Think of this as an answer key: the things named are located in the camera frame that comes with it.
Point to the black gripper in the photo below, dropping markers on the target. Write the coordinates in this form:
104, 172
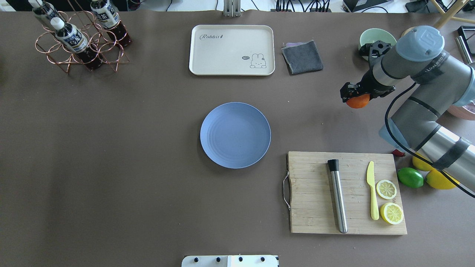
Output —
370, 85

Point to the orange fruit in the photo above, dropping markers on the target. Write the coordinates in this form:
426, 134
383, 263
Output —
358, 102

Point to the blue plate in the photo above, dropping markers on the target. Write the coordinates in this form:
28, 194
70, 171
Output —
235, 135

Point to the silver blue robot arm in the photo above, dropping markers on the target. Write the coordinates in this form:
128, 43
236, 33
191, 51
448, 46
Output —
443, 81

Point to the grey cloth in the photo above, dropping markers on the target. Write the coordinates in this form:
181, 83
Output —
302, 57

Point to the green bowl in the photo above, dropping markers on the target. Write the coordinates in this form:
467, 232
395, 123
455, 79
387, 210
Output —
375, 34

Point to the red strawberry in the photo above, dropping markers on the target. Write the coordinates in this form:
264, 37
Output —
398, 153

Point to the steel knife sharpener rod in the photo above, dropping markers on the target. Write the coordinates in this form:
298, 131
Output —
333, 165

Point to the yellow lemon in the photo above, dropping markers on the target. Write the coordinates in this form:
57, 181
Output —
420, 164
437, 180

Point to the wooden cutting board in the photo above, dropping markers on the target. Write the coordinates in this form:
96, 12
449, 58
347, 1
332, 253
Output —
312, 205

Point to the green lime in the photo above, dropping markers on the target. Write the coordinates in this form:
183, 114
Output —
410, 177

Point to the lemon slice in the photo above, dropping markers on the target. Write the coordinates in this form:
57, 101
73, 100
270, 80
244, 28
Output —
392, 213
386, 189

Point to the pink bowl with ice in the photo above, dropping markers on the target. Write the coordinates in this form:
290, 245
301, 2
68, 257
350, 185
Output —
466, 112

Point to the yellow plastic knife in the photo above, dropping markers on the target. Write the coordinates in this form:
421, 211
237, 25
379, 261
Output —
370, 178

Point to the wooden cup tree stand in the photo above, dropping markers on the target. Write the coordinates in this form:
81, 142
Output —
430, 13

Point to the cream tray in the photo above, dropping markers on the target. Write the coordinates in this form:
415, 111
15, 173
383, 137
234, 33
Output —
232, 50

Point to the aluminium frame post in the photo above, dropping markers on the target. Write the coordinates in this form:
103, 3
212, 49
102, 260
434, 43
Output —
232, 8

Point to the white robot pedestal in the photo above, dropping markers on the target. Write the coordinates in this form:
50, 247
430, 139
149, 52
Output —
231, 261

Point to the copper wire bottle rack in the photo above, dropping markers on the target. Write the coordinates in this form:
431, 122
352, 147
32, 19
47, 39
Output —
91, 38

